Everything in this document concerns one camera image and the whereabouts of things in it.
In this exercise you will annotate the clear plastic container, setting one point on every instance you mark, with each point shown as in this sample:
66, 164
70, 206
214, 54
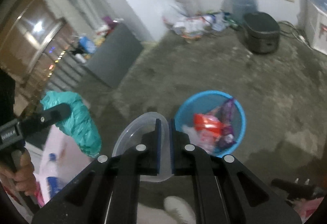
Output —
148, 128

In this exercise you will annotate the black rice cooker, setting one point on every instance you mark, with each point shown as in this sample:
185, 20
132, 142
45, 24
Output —
262, 32

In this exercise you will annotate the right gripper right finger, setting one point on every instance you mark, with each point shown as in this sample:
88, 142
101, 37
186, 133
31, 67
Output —
225, 191

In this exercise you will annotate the red plastic bag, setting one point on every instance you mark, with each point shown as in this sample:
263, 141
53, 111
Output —
209, 124

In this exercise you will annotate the green mesh bag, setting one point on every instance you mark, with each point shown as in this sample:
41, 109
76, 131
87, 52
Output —
79, 125

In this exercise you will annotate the blue detergent bottle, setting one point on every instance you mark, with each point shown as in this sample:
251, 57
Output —
87, 45

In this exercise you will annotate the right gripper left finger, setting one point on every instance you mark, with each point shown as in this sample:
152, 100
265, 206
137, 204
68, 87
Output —
105, 191

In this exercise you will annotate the purple snack wrapper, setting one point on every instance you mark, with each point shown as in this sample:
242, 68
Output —
227, 133

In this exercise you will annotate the floor trash pile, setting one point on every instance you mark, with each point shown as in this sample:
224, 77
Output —
193, 28

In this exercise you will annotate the person left hand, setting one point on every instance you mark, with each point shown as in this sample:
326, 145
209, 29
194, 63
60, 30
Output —
23, 180

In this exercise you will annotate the grey storage box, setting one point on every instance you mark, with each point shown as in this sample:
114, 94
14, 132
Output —
113, 59

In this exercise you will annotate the pink bed sheet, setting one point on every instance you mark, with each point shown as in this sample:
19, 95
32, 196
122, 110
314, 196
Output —
71, 161

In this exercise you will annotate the blue plastic trash basket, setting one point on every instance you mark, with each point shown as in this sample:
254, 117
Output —
210, 102

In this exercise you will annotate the Pepsi plastic bottle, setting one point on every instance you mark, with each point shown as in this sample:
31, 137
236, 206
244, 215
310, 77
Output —
53, 182

